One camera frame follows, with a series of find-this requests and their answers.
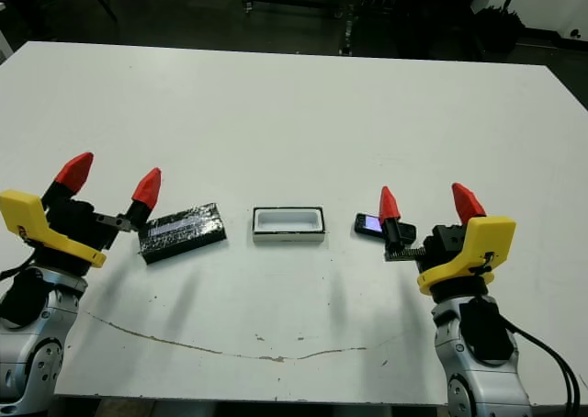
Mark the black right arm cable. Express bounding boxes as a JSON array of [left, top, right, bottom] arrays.
[[500, 318, 582, 417]]

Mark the camera box base white inlay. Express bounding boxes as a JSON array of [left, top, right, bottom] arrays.
[[251, 204, 328, 246]]

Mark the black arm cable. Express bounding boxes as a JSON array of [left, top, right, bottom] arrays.
[[500, 318, 582, 417], [0, 258, 36, 283]]

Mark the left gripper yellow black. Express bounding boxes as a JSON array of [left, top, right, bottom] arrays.
[[0, 152, 163, 269]]

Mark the small black camera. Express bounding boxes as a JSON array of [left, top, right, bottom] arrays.
[[354, 212, 418, 242]]

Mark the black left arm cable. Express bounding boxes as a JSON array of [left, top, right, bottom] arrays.
[[0, 258, 36, 283]]

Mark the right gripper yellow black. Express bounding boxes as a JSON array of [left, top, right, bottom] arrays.
[[379, 182, 517, 296]]

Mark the black scuffed box lid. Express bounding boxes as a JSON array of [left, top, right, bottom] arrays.
[[137, 200, 230, 265]]

